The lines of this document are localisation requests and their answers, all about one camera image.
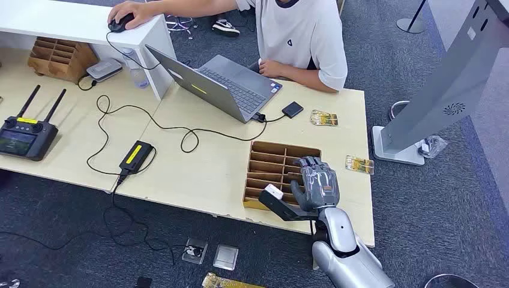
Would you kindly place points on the person's right hand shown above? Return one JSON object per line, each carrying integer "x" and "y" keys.
{"x": 129, "y": 11}

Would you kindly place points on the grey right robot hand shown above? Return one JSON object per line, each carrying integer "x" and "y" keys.
{"x": 321, "y": 185}

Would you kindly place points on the person's left hand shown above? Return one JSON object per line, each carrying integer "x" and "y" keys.
{"x": 271, "y": 68}

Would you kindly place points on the black computer mouse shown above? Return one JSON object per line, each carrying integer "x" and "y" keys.
{"x": 120, "y": 23}

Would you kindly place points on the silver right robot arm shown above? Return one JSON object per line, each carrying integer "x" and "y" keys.
{"x": 344, "y": 250}

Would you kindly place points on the person's right forearm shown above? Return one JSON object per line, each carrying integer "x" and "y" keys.
{"x": 195, "y": 6}

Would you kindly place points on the person's left forearm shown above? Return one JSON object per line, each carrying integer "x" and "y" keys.
{"x": 308, "y": 78}

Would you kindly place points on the person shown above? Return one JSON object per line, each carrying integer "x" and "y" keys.
{"x": 296, "y": 36}

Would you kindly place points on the yellow green card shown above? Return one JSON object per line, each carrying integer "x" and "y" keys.
{"x": 324, "y": 118}
{"x": 359, "y": 164}

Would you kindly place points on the yellow card on floor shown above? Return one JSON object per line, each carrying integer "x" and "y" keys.
{"x": 226, "y": 282}

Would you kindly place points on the small black external drive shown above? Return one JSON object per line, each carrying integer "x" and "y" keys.
{"x": 292, "y": 109}

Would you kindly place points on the chrome chair base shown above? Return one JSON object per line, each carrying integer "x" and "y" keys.
{"x": 179, "y": 23}

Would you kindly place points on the white desk riser shelf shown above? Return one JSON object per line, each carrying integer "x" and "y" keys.
{"x": 79, "y": 24}

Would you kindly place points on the grey laptop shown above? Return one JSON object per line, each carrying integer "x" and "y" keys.
{"x": 222, "y": 85}

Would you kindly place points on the brown slotted wooden tray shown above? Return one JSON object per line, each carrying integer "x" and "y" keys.
{"x": 268, "y": 167}

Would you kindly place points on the black and white shoe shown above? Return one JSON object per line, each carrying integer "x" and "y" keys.
{"x": 225, "y": 28}

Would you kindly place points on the clear plastic water bottle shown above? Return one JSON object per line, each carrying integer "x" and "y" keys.
{"x": 136, "y": 72}

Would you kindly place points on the grey router box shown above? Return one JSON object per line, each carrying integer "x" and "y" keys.
{"x": 104, "y": 69}

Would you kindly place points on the wooden slotted organizer box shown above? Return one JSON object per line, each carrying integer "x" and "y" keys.
{"x": 61, "y": 59}

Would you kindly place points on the clear plastic bag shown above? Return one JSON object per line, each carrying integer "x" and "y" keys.
{"x": 434, "y": 145}

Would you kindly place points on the square grey floor plate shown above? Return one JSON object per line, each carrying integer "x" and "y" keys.
{"x": 225, "y": 257}

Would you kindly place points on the floor socket box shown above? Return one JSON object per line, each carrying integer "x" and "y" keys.
{"x": 195, "y": 251}

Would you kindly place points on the black power adapter yellow label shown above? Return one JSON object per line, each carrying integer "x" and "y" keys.
{"x": 136, "y": 156}

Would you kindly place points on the round metal base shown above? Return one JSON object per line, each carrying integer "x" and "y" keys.
{"x": 449, "y": 281}

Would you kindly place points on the black remote controller with antennas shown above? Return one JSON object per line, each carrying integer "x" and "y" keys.
{"x": 26, "y": 137}

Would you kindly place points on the grey kiosk stand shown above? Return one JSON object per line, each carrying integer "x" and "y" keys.
{"x": 449, "y": 83}

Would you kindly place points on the small black floor object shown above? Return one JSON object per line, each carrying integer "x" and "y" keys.
{"x": 142, "y": 282}

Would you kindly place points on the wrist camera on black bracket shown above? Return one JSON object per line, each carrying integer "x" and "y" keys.
{"x": 284, "y": 208}

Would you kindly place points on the stanchion post with round base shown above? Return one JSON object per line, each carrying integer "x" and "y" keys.
{"x": 412, "y": 22}

